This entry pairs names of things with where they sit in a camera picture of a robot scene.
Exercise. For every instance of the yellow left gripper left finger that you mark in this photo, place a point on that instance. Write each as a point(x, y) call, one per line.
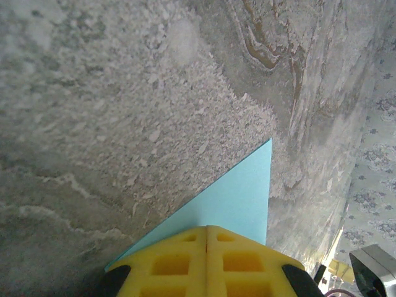
point(167, 266)

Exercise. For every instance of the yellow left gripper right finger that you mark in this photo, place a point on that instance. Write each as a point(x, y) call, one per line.
point(247, 266)

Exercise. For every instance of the light blue paper sheet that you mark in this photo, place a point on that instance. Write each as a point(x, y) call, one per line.
point(241, 201)

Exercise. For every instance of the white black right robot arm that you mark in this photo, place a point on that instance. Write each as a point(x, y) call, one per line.
point(371, 260)

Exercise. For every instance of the small yellow paper piece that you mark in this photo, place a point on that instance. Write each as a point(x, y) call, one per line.
point(340, 269)

